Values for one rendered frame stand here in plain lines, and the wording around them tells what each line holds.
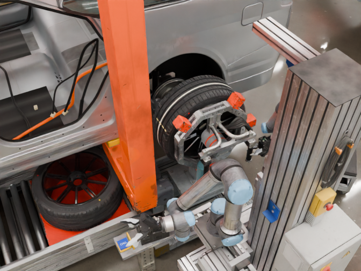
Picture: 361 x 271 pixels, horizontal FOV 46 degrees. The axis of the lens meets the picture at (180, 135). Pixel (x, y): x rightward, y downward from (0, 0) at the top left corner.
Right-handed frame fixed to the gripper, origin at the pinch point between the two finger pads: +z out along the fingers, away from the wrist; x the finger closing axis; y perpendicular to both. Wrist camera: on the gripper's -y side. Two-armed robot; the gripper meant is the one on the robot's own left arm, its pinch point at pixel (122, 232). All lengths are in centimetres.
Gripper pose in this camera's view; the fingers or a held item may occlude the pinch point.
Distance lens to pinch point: 206.0
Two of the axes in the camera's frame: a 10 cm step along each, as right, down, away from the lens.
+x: -2.8, -6.0, 7.5
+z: -9.6, 2.1, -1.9
